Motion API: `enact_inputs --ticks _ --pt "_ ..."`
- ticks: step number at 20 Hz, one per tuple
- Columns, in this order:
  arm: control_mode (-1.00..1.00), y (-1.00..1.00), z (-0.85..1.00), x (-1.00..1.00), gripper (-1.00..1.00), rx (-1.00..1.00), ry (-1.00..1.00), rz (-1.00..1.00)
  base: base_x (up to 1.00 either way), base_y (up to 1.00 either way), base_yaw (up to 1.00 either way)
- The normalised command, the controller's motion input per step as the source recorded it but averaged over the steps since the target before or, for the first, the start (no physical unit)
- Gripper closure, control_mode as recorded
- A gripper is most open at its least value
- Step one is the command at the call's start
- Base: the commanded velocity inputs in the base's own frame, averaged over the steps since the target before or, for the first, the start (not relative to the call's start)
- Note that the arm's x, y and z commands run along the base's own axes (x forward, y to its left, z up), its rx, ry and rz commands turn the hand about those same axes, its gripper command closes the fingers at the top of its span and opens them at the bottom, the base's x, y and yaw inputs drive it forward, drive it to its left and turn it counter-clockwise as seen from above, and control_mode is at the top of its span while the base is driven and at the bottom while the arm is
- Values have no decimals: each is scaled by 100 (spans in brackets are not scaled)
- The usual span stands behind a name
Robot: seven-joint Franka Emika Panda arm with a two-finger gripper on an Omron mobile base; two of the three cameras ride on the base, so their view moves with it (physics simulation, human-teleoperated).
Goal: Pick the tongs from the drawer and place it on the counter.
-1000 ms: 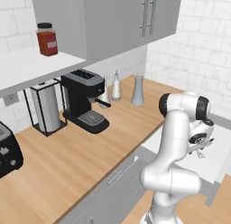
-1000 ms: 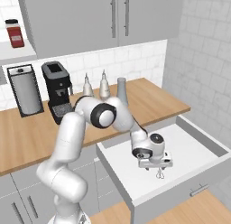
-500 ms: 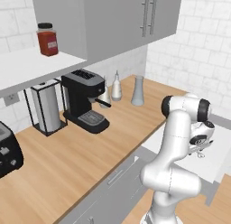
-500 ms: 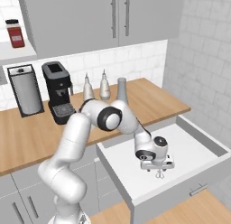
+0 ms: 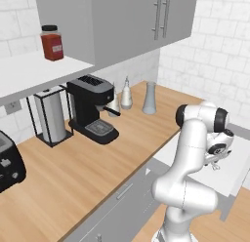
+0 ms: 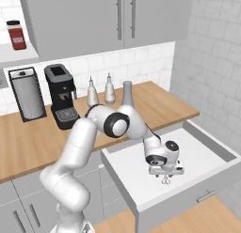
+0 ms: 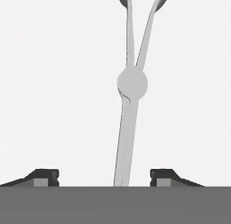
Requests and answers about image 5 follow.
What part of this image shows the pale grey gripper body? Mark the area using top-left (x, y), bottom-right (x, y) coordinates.
top-left (204, 151), bottom-right (232, 171)

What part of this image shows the open grey drawer white inside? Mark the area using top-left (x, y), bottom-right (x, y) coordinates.
top-left (152, 123), bottom-right (250, 222)

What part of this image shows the grey closed drawer front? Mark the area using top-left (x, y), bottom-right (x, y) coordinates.
top-left (64, 161), bottom-right (171, 242)

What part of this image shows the grey flared vase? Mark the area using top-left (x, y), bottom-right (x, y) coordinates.
top-left (142, 81), bottom-right (158, 115)

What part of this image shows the white pointed bottle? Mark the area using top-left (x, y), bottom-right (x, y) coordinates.
top-left (120, 75), bottom-right (134, 110)

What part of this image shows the grey base cupboard door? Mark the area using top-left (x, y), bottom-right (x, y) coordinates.
top-left (75, 200), bottom-right (164, 242)

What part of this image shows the black coffee machine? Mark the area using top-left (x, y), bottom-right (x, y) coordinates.
top-left (65, 74), bottom-right (122, 145)

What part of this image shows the white paper towel roll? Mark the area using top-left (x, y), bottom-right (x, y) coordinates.
top-left (34, 90), bottom-right (68, 143)

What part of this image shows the red spice jar black lid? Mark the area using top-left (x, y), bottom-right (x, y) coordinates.
top-left (39, 24), bottom-right (65, 62)

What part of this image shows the black toaster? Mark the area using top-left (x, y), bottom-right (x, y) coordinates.
top-left (0, 130), bottom-right (27, 194)

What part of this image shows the silver drawer handle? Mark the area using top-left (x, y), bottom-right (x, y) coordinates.
top-left (115, 182), bottom-right (135, 201)

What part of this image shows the silver bar cupboard handle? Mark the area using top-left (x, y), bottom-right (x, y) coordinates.
top-left (151, 0), bottom-right (163, 41)
top-left (161, 0), bottom-right (172, 39)

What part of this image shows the black wire towel holder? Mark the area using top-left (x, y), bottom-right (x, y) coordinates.
top-left (25, 85), bottom-right (75, 148)

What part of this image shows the grey wall cupboard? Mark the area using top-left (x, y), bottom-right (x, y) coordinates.
top-left (34, 0), bottom-right (199, 67)

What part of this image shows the white wall shelf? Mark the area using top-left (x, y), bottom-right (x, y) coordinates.
top-left (0, 50), bottom-right (96, 107)

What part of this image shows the grey wall socket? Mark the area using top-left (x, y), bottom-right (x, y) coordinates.
top-left (4, 100), bottom-right (22, 116)

